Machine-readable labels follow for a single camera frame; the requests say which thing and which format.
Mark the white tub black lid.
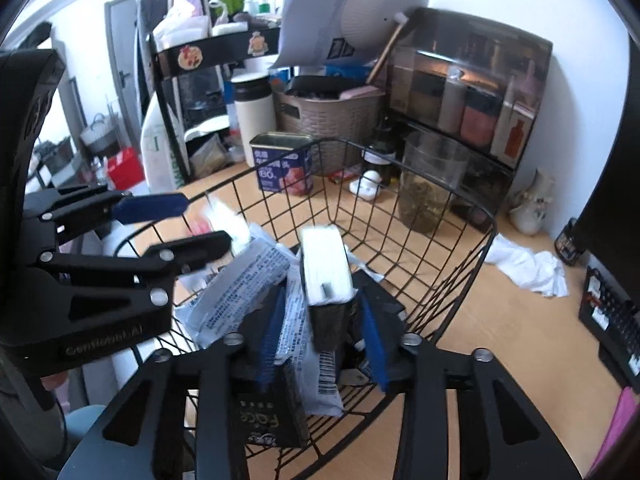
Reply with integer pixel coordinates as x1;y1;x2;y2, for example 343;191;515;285
231;74;277;168

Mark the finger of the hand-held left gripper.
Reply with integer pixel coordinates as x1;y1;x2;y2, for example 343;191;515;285
37;230;233;288
25;185;190;247

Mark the white wet wipes packet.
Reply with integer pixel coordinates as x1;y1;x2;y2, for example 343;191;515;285
345;252;386;283
275;270;346;418

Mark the brown woven plastic basket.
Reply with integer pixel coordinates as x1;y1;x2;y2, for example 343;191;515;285
274;76;386;177

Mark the blue tin can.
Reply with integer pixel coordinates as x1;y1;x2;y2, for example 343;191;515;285
249;132;316;197

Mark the black pocket tissue pack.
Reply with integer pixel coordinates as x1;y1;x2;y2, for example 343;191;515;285
299;225;358;351

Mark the small ceramic vase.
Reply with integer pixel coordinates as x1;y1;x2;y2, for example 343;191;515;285
509;167;557;236

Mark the dark glass jar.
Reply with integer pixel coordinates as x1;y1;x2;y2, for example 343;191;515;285
554;217;591;267

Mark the red box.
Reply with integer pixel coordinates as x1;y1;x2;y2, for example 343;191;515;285
105;146;143;192

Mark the black mechanical keyboard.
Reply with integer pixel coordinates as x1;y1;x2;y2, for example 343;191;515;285
579;265;640;391

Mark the clear glass jar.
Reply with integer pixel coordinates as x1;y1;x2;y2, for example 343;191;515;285
397;131;471;234

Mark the black curved monitor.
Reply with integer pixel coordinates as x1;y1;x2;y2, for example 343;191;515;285
575;10;640;306

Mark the wooden desktop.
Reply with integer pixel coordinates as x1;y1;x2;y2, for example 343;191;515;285
170;160;626;480

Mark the black wire basket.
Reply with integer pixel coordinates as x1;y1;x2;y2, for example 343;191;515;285
112;137;498;480

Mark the person's left hand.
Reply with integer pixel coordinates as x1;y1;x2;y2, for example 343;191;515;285
40;371;68;393

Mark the dark glass bottle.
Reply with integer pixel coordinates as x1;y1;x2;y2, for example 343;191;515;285
362;120;401;186

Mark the crumpled white tissue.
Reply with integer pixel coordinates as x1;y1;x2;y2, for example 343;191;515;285
484;234;571;298

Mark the pink mouse mat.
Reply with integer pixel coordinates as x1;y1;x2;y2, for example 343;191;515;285
590;385;640;471

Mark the person's clothed leg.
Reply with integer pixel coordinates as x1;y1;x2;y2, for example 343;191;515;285
50;402;108;461

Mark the grey door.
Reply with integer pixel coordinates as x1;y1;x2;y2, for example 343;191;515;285
104;0;151;126

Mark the white plastic bag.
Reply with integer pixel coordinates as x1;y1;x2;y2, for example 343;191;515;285
140;92;188;193

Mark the white earbuds case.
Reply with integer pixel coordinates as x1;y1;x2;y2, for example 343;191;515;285
349;170;383;195

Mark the black shelf with stickers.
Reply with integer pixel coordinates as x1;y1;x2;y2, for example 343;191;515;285
147;25;283;186

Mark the dark acrylic organizer cabinet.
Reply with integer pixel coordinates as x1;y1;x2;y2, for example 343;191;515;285
387;7;553;218

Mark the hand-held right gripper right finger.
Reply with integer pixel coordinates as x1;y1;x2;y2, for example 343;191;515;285
360;295;583;480

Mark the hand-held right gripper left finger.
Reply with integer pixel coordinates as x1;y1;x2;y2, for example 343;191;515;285
55;285;291;480

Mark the white printed paper sheet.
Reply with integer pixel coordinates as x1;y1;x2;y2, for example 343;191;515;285
267;0;373;68

